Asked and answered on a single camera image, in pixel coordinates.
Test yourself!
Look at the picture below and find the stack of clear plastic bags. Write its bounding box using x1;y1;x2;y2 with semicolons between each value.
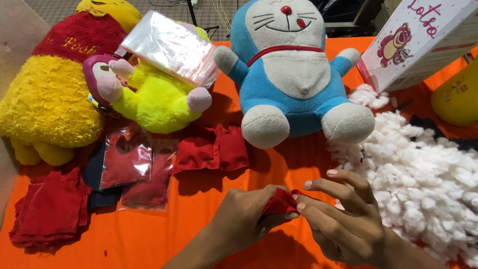
119;10;222;89

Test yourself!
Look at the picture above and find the small red cloth piece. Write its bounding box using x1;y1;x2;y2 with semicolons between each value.
261;188;306;225

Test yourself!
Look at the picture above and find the dark background furniture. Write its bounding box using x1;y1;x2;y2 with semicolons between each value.
312;0;386;38

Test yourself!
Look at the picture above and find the person's right hand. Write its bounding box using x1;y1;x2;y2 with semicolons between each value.
294;169;386;266

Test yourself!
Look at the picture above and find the yellow plastic container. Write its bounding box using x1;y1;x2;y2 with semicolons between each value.
430;56;478;127

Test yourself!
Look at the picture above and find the dark navy cloth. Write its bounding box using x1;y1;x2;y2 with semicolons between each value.
82;142;124;210

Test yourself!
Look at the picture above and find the white box pink bear print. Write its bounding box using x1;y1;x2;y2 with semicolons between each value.
357;0;478;93

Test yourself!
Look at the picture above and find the stack of red cloth squares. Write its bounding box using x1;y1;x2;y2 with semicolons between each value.
9;167;93;250

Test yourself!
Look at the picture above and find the neon yellow plush pink face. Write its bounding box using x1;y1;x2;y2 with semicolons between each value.
82;54;213;135

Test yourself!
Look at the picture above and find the orange table cloth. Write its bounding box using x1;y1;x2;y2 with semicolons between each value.
0;36;478;269

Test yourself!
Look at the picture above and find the pile of white stuffing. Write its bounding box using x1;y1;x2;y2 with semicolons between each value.
326;84;478;269

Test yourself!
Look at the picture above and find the yellow bear plush red shirt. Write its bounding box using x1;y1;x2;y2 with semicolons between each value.
0;0;143;167

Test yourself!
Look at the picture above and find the clear bag with red cloth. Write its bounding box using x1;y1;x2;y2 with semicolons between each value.
100;126;153;191
118;138;179;217

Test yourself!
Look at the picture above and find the blue and white cat plush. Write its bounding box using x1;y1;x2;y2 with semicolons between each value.
213;0;376;149

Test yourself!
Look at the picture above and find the person's left hand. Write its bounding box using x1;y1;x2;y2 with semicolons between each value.
211;185;299;255

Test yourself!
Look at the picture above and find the dark cloth under stuffing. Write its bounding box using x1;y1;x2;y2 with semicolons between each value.
408;115;478;152

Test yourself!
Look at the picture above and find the red sewn cloth pouch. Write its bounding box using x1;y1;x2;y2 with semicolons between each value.
173;127;222;175
213;124;250;172

